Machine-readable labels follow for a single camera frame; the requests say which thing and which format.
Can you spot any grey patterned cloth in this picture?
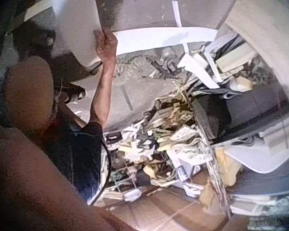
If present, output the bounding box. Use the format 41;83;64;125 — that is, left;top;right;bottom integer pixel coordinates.
103;47;192;132

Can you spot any grey board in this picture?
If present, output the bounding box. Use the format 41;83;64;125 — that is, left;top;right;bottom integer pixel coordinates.
97;0;236;32

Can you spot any heap of paper scraps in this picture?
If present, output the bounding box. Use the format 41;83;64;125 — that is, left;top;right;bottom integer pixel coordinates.
103;31;264;194

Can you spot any white plastic tray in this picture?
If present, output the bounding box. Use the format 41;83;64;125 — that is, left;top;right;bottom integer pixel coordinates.
224;141;289;174

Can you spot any narrow white paper strip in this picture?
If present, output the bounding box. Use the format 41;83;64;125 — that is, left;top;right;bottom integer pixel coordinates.
170;0;184;27

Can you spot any large white paper sheet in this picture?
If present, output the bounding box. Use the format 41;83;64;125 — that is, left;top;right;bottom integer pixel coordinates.
52;0;105;71

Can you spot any large white roll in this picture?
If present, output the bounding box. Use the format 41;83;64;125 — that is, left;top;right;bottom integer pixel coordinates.
224;0;289;103

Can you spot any white board strip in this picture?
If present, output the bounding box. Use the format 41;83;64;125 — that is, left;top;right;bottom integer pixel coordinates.
23;1;56;23

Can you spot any long curved white board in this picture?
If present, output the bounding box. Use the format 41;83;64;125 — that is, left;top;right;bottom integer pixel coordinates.
112;26;219;55

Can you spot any brown carton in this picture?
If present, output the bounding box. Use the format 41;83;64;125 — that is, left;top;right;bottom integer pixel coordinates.
92;172;233;231

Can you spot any black cable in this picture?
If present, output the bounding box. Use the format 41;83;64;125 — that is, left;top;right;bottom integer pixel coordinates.
87;134;112;205

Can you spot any black machine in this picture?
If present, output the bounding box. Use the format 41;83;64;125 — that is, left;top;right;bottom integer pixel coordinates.
11;20;87;104

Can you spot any person's right hand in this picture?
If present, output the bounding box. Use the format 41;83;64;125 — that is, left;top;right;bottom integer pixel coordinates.
93;28;118;63

